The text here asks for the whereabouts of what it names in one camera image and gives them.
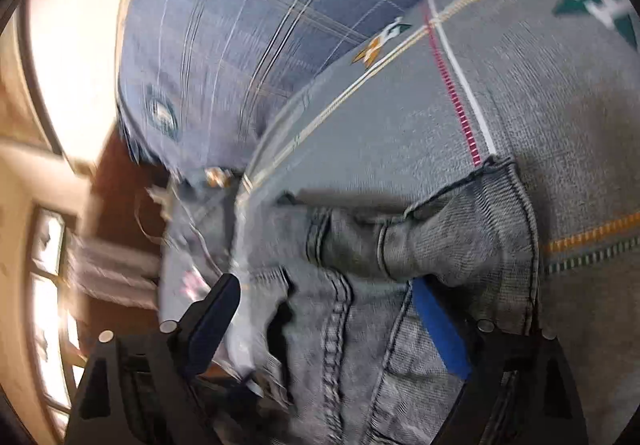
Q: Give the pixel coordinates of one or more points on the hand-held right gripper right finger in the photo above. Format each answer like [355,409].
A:
[442,332]

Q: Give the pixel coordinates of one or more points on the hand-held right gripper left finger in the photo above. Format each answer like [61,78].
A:
[210,327]

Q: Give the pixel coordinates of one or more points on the grey denim pants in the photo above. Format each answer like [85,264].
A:
[350,350]

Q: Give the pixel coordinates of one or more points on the white striped cloth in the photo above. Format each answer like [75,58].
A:
[115,270]

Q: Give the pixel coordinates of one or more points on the window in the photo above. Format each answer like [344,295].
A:
[47,305]

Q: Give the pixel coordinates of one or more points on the grey patterned blanket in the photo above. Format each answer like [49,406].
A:
[400,125]

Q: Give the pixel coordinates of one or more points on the blue plaid shirt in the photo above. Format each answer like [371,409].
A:
[250,25]

